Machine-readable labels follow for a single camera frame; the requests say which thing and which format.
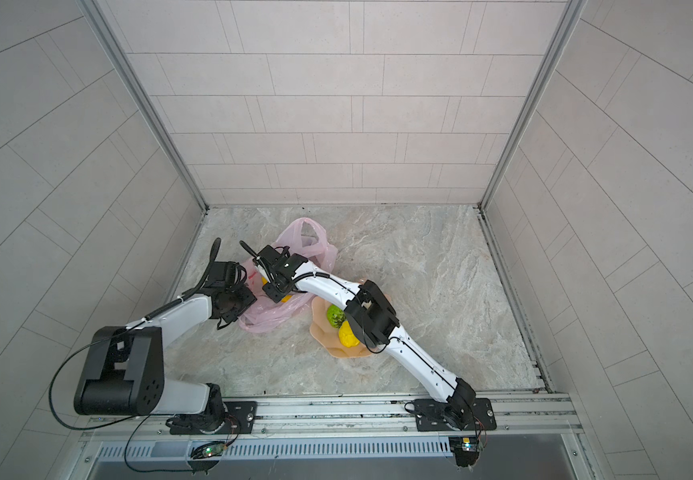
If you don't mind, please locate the pink plastic bag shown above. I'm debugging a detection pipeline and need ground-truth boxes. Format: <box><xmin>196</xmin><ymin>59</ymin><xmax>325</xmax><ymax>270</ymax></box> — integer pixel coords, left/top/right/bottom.
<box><xmin>238</xmin><ymin>217</ymin><xmax>338</xmax><ymax>333</ymax></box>

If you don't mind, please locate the pink scalloped plate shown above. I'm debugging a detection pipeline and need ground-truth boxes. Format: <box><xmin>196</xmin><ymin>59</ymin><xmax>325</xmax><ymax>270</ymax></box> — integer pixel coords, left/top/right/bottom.
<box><xmin>310</xmin><ymin>297</ymin><xmax>371</xmax><ymax>359</ymax></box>

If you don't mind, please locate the bumpy light green fruit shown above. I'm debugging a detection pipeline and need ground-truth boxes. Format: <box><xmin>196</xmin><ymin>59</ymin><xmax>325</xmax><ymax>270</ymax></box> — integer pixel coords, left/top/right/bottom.
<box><xmin>326</xmin><ymin>305</ymin><xmax>346</xmax><ymax>329</ymax></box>

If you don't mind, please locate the right circuit board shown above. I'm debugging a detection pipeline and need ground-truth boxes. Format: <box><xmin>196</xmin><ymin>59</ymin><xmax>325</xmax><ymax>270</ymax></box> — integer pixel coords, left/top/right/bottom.
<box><xmin>448</xmin><ymin>437</ymin><xmax>483</xmax><ymax>468</ymax></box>

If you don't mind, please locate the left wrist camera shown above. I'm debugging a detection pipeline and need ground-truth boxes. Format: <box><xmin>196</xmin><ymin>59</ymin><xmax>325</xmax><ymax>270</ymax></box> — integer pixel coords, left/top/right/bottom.
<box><xmin>204</xmin><ymin>261</ymin><xmax>248</xmax><ymax>291</ymax></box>

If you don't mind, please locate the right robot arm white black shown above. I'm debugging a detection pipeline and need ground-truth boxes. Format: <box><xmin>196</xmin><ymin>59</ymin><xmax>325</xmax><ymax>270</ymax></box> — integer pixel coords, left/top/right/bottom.
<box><xmin>240</xmin><ymin>241</ymin><xmax>484</xmax><ymax>430</ymax></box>

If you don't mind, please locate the aluminium rail frame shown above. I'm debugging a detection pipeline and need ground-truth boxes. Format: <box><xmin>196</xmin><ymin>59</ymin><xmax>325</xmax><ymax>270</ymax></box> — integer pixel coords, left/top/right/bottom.
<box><xmin>111</xmin><ymin>392</ymin><xmax>584</xmax><ymax>445</ymax></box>

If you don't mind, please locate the left circuit board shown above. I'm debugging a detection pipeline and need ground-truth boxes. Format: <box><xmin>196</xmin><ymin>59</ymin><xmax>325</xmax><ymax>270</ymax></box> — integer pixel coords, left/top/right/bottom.
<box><xmin>190</xmin><ymin>441</ymin><xmax>226</xmax><ymax>460</ymax></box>

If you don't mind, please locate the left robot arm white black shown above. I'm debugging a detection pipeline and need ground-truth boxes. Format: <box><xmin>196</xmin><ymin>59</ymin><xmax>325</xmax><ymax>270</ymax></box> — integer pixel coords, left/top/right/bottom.
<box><xmin>74</xmin><ymin>239</ymin><xmax>256</xmax><ymax>435</ymax></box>

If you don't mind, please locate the white vent grille strip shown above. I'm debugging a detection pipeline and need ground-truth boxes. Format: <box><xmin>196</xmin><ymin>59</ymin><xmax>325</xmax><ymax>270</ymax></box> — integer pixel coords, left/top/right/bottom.
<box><xmin>98</xmin><ymin>436</ymin><xmax>452</xmax><ymax>463</ymax></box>

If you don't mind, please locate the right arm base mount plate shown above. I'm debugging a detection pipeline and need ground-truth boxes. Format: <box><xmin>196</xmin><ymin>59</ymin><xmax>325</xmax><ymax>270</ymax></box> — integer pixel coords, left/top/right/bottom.
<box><xmin>404</xmin><ymin>398</ymin><xmax>497</xmax><ymax>432</ymax></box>

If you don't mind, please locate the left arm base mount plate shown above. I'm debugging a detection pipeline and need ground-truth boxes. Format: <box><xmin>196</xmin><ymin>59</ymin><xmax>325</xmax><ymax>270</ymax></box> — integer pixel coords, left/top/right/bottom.
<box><xmin>166</xmin><ymin>401</ymin><xmax>258</xmax><ymax>436</ymax></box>

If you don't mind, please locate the yellow fake lemon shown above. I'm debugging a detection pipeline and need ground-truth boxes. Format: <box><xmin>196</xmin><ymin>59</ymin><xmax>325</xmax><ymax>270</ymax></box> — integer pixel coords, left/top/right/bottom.
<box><xmin>338</xmin><ymin>320</ymin><xmax>360</xmax><ymax>348</ymax></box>

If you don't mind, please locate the yellow fake banana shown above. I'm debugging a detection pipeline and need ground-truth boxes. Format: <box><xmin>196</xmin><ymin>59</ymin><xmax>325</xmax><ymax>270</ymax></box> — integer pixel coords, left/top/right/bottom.
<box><xmin>262</xmin><ymin>276</ymin><xmax>294</xmax><ymax>303</ymax></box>

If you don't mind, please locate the circuit board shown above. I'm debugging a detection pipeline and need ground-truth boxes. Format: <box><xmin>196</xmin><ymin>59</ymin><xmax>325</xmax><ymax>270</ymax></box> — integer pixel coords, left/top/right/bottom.
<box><xmin>190</xmin><ymin>441</ymin><xmax>226</xmax><ymax>460</ymax></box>
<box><xmin>448</xmin><ymin>437</ymin><xmax>483</xmax><ymax>468</ymax></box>

